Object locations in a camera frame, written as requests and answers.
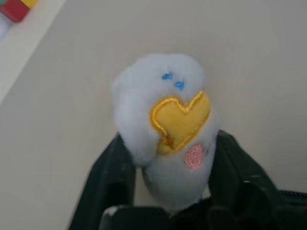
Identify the red cube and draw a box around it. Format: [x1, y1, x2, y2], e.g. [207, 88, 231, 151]
[0, 0, 31, 24]

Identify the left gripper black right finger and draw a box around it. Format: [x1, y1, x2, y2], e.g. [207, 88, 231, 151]
[208, 128, 281, 230]

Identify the black paddle case with mesh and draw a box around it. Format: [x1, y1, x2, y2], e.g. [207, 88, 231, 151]
[278, 188, 307, 230]

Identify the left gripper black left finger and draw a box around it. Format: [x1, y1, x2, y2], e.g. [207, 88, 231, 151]
[68, 133, 138, 230]

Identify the white plush duck keychain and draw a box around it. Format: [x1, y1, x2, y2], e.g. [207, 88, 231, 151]
[111, 52, 218, 213]

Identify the yellow cube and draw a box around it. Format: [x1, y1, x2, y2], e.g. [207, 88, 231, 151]
[20, 0, 40, 9]

